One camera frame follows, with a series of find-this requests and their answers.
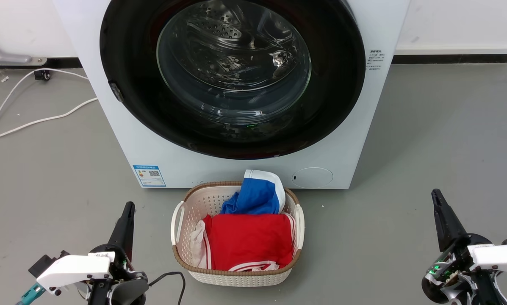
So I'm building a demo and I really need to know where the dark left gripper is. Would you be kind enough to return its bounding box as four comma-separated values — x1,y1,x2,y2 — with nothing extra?
88,202,149,305

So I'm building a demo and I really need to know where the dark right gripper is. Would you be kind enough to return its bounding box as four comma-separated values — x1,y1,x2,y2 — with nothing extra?
421,189,506,305

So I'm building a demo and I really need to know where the round black glass washer door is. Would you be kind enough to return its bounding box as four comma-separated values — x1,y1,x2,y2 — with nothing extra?
100,0,366,160

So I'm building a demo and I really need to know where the white front-load washing machine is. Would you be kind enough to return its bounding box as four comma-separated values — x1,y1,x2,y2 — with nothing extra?
52,0,410,190

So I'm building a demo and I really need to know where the metal door hinge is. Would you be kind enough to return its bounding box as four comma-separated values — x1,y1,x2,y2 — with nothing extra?
109,81,125,103

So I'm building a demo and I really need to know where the blue energy label sticker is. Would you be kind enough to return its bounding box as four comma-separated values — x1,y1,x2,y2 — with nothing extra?
133,165,166,188

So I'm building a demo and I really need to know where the white cloth piece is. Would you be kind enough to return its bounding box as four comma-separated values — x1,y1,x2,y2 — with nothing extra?
189,220,207,268

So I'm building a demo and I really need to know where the cream woven plastic laundry basket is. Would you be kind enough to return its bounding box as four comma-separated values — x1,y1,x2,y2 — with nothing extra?
171,181,305,287

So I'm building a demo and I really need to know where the red garment with white stripes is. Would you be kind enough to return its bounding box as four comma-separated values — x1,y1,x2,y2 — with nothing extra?
202,213,297,272

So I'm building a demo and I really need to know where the blue and white garment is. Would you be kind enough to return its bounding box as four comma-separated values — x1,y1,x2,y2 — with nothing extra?
220,169,286,215

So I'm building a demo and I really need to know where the round white filter cover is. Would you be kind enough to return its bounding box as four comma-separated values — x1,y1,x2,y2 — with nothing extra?
291,167,334,188

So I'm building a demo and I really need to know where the black skirting strip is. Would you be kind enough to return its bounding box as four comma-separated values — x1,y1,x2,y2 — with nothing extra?
0,57,83,69
391,54,507,65

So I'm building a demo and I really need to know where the teal cable connector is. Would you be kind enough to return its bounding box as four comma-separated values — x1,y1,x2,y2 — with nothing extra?
16,283,46,305

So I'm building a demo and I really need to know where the white power cable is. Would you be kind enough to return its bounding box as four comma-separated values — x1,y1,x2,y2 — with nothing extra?
0,97,98,142
0,68,89,147

